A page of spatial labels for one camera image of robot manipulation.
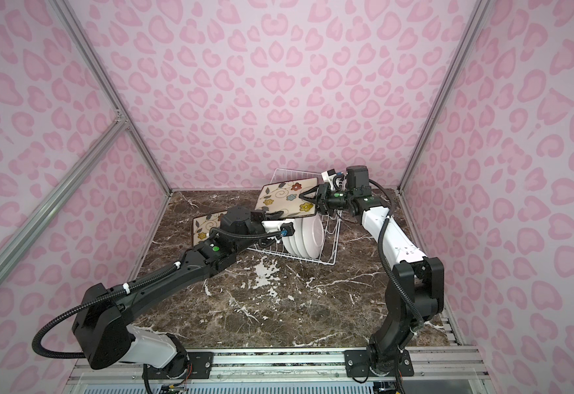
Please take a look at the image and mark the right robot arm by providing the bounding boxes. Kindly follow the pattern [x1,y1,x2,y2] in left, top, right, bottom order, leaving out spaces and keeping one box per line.
[300,166,445,381]

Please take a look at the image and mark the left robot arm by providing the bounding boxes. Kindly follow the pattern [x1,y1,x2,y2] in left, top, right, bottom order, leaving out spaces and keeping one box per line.
[73,206,269,377]

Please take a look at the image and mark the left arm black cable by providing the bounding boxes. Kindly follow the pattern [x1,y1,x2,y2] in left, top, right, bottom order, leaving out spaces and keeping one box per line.
[31,221,288,360]

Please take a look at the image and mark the white wire dish rack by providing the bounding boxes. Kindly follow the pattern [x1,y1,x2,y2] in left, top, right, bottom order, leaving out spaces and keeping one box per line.
[253,168,341,265]

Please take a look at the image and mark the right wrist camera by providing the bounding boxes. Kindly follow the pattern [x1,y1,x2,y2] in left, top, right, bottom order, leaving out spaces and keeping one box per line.
[321,169,337,190]

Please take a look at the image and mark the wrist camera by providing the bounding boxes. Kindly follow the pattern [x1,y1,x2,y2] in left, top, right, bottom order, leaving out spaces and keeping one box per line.
[321,169,337,190]
[262,218,295,239]

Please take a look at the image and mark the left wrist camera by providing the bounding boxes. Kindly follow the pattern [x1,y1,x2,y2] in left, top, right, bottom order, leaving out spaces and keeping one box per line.
[262,218,295,239]

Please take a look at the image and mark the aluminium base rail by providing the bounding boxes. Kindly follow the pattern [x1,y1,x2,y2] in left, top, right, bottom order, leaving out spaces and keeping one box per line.
[63,346,495,393]

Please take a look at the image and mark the aluminium corner post right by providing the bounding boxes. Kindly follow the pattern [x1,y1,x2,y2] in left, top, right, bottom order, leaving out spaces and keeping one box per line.
[397,0,495,194]

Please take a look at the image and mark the aluminium corner post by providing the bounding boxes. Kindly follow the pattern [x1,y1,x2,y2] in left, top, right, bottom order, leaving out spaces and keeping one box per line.
[50,0,173,197]
[397,0,495,194]

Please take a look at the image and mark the aluminium corner post left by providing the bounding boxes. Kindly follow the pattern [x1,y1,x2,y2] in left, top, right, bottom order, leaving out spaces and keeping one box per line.
[50,0,173,197]

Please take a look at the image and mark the aluminium frame strut left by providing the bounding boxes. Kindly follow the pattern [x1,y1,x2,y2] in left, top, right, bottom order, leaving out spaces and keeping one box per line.
[0,116,127,286]

